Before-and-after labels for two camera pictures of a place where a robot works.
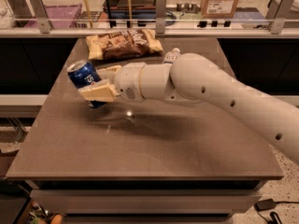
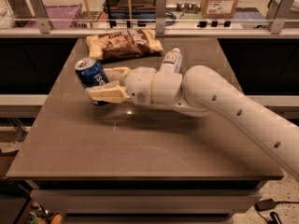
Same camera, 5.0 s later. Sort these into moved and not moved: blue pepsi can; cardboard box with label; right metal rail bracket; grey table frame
Moved: blue pepsi can
Not moved: right metal rail bracket; cardboard box with label; grey table frame
